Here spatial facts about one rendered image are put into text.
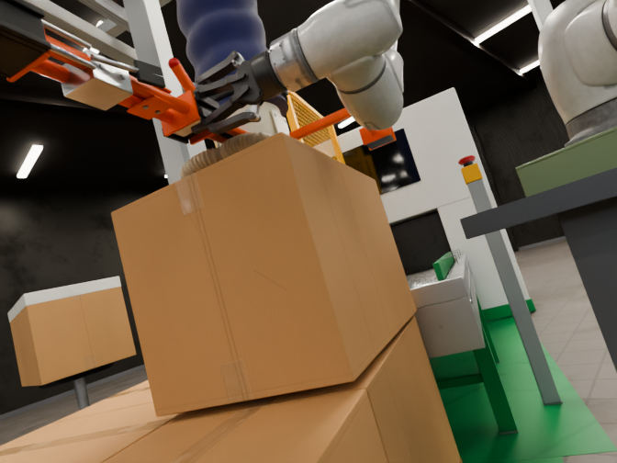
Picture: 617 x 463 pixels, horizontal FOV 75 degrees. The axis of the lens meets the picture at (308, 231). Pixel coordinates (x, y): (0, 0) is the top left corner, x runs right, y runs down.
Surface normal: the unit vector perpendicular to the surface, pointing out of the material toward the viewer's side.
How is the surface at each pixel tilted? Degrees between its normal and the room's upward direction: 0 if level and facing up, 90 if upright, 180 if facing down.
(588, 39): 85
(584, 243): 90
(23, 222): 90
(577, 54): 89
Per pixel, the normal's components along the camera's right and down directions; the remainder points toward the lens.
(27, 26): 0.88, -0.30
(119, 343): 0.65, -0.29
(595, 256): -0.67, 0.10
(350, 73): 0.15, 0.93
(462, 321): -0.37, -0.01
